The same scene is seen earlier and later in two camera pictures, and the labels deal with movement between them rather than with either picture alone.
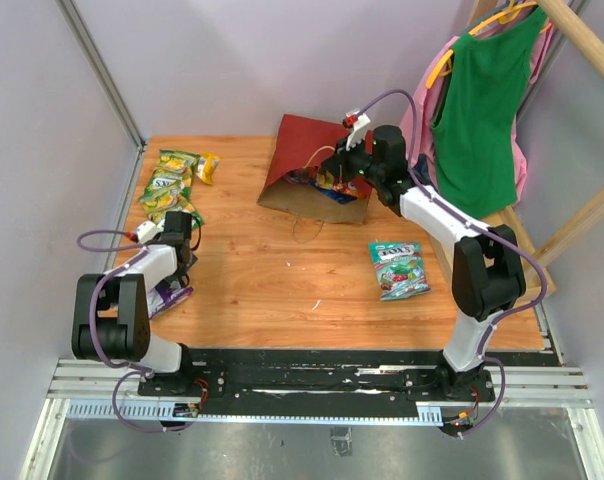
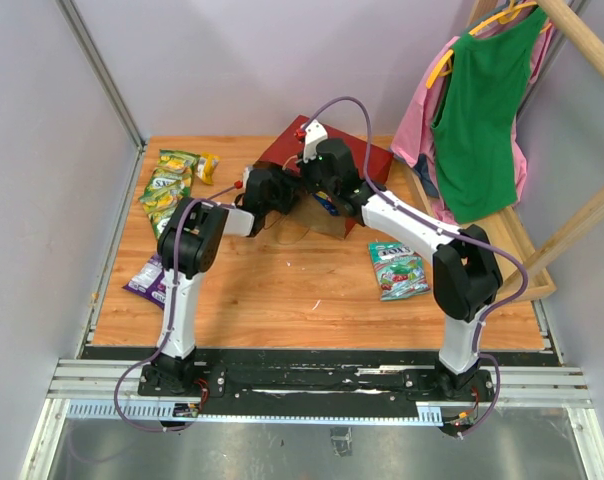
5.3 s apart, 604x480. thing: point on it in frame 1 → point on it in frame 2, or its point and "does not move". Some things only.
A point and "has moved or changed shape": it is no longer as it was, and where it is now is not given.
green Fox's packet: x=167 y=187 does not move
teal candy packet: x=399 y=268 does not move
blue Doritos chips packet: x=338 y=196 has moved or changed shape
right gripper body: x=356 y=162 → x=313 y=180
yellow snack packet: x=206 y=165 does not move
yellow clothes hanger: x=504 y=17 does not move
